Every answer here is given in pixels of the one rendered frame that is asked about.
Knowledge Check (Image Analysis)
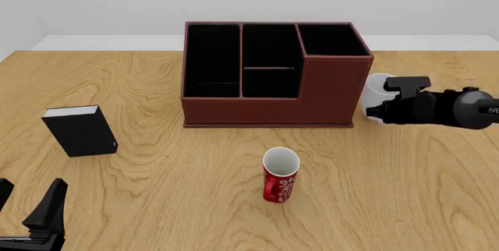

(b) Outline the red-brown desk caddy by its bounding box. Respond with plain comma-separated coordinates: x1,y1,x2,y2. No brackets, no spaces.
181,21,375,129

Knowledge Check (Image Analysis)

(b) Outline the small plate on stalk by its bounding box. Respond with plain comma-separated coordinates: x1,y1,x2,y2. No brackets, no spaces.
383,76,432,97

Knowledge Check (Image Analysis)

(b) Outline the white mug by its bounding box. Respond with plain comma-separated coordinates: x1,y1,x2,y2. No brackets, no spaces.
360,72,399,124

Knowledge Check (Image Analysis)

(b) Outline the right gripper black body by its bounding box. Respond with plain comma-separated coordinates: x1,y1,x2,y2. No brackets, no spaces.
381,92,433,126

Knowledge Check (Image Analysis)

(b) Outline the black book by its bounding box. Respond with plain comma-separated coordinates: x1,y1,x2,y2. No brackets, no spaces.
41,104,119,158

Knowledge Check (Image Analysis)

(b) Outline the red patterned mug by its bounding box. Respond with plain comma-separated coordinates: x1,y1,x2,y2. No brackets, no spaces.
261,146,301,204

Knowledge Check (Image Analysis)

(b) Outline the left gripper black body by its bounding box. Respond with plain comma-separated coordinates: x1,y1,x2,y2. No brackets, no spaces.
0,232,65,251

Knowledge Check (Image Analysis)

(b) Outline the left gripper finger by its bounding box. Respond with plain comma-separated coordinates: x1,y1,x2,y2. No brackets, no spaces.
22,178,69,239
0,178,16,214

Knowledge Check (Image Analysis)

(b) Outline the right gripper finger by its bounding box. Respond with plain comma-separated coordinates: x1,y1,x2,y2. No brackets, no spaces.
365,104,387,119

